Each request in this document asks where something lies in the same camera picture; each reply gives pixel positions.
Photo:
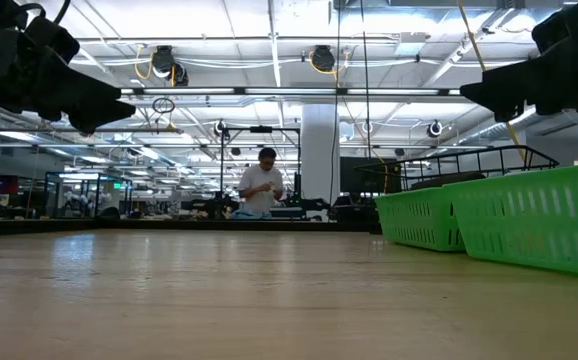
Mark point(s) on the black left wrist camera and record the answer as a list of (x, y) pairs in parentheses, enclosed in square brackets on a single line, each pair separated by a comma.
[(54, 40)]

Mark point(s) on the white square pillar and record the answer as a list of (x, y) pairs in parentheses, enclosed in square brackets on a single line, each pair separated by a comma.
[(319, 150)]

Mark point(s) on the black aluminium table frame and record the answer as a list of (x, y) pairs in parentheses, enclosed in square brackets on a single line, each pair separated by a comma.
[(119, 225)]

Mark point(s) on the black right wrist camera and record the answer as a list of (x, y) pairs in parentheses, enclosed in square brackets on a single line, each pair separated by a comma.
[(564, 27)]

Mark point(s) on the person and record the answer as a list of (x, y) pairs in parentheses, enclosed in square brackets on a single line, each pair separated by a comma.
[(261, 185)]

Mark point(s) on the black background robot arm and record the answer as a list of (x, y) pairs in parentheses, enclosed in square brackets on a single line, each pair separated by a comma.
[(309, 203)]

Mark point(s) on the long ceiling light strip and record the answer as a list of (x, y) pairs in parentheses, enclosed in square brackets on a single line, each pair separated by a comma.
[(289, 91)]

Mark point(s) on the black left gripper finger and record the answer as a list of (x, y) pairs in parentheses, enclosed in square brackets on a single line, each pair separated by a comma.
[(94, 95), (86, 126)]

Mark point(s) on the green slotted plastic basket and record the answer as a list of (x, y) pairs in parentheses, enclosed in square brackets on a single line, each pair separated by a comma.
[(544, 225), (414, 220)]

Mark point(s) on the black background monitor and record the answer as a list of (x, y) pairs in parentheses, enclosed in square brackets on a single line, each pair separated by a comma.
[(364, 175)]

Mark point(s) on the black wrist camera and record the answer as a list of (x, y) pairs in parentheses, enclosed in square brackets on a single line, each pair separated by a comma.
[(564, 27), (54, 40)]

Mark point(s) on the blue cloth on workbench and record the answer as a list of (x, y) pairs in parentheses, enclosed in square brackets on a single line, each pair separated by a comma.
[(249, 215)]

